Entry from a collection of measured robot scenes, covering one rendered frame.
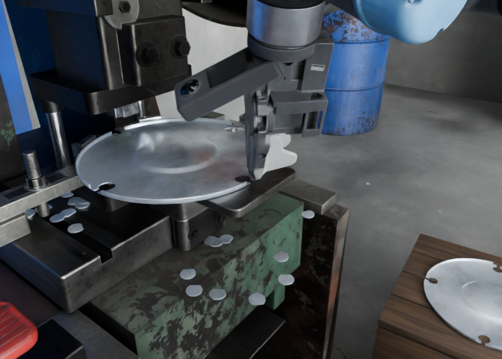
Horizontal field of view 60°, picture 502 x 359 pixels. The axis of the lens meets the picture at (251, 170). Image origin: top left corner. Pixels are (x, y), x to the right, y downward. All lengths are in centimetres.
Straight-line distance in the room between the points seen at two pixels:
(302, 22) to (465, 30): 344
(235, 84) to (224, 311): 39
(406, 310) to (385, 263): 71
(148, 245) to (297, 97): 32
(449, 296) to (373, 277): 59
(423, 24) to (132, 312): 47
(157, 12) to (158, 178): 23
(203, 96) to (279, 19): 11
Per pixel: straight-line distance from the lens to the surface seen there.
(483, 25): 381
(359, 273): 169
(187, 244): 68
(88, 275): 62
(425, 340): 103
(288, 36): 43
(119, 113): 73
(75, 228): 67
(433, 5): 33
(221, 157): 66
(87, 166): 67
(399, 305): 107
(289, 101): 48
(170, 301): 61
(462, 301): 113
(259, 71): 46
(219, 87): 46
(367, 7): 34
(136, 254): 65
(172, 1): 68
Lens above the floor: 106
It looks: 27 degrees down
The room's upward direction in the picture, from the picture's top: straight up
